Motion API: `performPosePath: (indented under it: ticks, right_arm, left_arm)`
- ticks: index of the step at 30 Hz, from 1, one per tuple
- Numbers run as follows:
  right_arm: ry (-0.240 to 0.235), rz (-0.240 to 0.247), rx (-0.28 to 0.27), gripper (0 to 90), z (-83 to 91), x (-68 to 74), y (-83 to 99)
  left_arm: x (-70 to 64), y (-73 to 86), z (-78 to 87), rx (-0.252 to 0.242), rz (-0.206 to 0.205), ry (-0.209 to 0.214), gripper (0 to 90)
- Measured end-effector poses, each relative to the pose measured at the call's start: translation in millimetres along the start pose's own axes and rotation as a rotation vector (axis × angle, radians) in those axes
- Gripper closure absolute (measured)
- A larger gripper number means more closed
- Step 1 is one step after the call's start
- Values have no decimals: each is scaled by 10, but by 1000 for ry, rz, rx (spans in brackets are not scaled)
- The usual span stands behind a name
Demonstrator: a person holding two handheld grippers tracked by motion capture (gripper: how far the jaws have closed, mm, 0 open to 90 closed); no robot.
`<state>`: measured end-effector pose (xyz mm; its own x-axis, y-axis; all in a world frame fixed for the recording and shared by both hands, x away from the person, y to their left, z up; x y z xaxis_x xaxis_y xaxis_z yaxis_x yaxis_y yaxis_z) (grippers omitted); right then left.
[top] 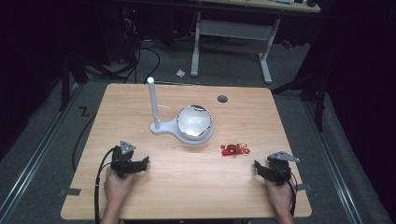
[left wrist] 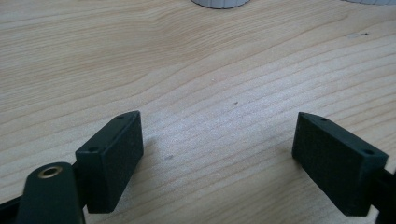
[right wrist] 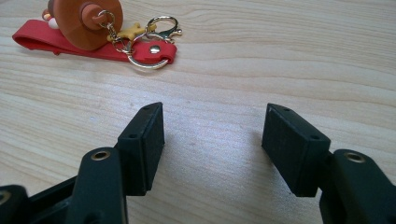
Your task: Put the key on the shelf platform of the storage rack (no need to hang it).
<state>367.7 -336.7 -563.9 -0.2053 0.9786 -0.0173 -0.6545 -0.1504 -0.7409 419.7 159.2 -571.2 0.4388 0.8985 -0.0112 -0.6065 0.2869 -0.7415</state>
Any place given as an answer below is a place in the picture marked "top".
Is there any person's right hand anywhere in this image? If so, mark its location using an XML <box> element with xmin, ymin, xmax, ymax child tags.
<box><xmin>264</xmin><ymin>178</ymin><xmax>295</xmax><ymax>217</ymax></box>

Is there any pile of red peels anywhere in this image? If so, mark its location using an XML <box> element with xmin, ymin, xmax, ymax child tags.
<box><xmin>219</xmin><ymin>142</ymin><xmax>251</xmax><ymax>158</ymax></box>

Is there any person's left hand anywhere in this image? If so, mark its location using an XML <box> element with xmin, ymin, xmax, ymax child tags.
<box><xmin>103</xmin><ymin>167</ymin><xmax>136</xmax><ymax>207</ymax></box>

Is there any black floor tape mark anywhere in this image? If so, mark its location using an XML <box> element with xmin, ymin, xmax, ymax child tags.
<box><xmin>78</xmin><ymin>105</ymin><xmax>92</xmax><ymax>118</ymax></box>

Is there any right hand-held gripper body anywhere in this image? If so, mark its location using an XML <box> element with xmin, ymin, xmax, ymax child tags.
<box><xmin>264</xmin><ymin>150</ymin><xmax>301</xmax><ymax>187</ymax></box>

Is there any bundle of black cables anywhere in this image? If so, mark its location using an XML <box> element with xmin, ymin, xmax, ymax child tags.
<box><xmin>118</xmin><ymin>8</ymin><xmax>162</xmax><ymax>85</ymax></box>

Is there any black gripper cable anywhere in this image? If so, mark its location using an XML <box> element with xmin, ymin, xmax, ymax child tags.
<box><xmin>93</xmin><ymin>147</ymin><xmax>117</xmax><ymax>224</ymax></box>
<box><xmin>274</xmin><ymin>164</ymin><xmax>298</xmax><ymax>217</ymax></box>

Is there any white stand with pole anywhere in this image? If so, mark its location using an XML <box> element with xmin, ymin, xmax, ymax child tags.
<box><xmin>147</xmin><ymin>77</ymin><xmax>216</xmax><ymax>146</ymax></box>

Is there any metal floor rail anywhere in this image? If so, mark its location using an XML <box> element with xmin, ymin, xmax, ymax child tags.
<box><xmin>0</xmin><ymin>81</ymin><xmax>82</xmax><ymax>222</ymax></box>
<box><xmin>303</xmin><ymin>101</ymin><xmax>364</xmax><ymax>224</ymax></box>

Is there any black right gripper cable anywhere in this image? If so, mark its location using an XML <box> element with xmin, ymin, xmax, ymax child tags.
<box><xmin>274</xmin><ymin>164</ymin><xmax>298</xmax><ymax>217</ymax></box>

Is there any wooden desk top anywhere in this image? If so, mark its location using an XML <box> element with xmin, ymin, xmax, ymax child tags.
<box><xmin>197</xmin><ymin>0</ymin><xmax>321</xmax><ymax>14</ymax></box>

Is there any black floor cable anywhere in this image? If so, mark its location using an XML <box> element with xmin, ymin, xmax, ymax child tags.
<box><xmin>71</xmin><ymin>112</ymin><xmax>98</xmax><ymax>173</ymax></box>

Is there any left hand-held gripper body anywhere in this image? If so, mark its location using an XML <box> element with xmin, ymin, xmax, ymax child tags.
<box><xmin>109</xmin><ymin>140</ymin><xmax>145</xmax><ymax>180</ymax></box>

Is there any white metal desk frame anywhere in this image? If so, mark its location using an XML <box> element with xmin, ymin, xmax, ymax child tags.
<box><xmin>190</xmin><ymin>11</ymin><xmax>282</xmax><ymax>85</ymax></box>

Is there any black metal stand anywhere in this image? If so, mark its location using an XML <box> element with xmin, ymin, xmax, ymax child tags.
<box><xmin>270</xmin><ymin>62</ymin><xmax>329</xmax><ymax>133</ymax></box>
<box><xmin>58</xmin><ymin>52</ymin><xmax>125</xmax><ymax>112</ymax></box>

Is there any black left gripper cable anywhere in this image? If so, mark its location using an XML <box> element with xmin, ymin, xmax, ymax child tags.
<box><xmin>93</xmin><ymin>147</ymin><xmax>117</xmax><ymax>224</ymax></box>

